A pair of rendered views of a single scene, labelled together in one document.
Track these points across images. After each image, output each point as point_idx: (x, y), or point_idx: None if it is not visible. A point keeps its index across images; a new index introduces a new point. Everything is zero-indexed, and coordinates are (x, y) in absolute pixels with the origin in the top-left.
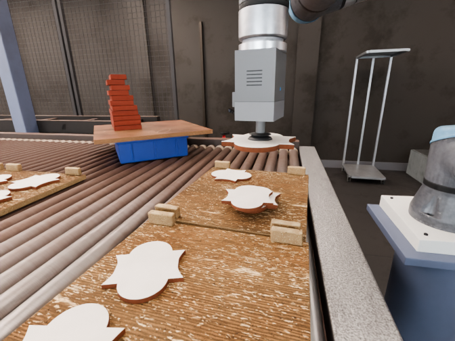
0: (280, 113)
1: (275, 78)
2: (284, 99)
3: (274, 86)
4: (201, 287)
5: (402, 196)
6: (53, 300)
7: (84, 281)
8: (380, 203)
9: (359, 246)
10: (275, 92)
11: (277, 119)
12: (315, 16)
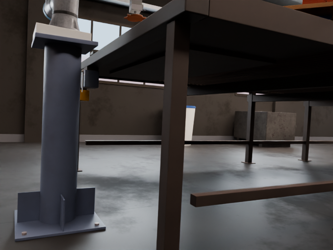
0: (130, 8)
1: (129, 2)
2: (131, 3)
3: (129, 4)
4: None
5: (79, 31)
6: None
7: None
8: (90, 39)
9: (103, 47)
10: (129, 5)
11: (130, 11)
12: None
